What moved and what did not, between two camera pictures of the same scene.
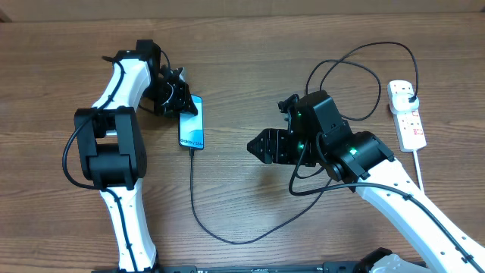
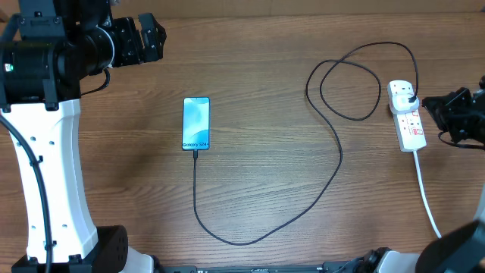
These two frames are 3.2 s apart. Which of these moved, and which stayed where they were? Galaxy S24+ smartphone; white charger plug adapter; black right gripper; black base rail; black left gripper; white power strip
Moved: black right gripper; Galaxy S24+ smartphone; black left gripper
Stayed: black base rail; white power strip; white charger plug adapter
